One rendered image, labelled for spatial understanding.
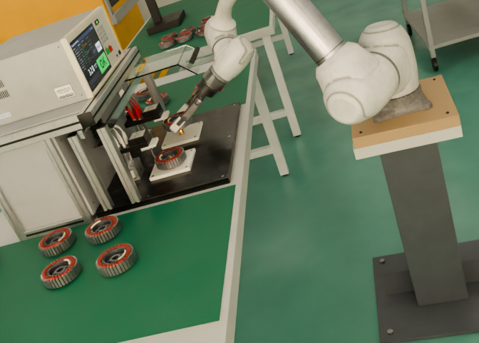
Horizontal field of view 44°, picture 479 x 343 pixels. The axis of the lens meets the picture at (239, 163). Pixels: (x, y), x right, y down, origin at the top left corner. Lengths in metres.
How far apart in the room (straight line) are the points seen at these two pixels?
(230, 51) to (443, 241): 0.99
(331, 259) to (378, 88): 1.17
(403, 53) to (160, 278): 0.95
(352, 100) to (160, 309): 0.74
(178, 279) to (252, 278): 1.19
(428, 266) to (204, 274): 0.96
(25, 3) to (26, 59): 3.90
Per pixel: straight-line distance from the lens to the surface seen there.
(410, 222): 2.09
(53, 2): 5.79
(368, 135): 1.82
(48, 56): 1.96
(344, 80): 1.64
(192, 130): 2.31
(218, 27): 2.21
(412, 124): 1.82
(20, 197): 2.08
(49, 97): 2.01
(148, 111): 2.26
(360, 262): 2.60
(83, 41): 2.04
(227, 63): 2.13
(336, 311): 2.41
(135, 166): 2.10
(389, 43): 1.81
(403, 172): 1.98
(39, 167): 1.99
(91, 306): 1.62
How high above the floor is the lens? 1.60
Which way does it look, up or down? 25 degrees down
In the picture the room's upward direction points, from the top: 21 degrees counter-clockwise
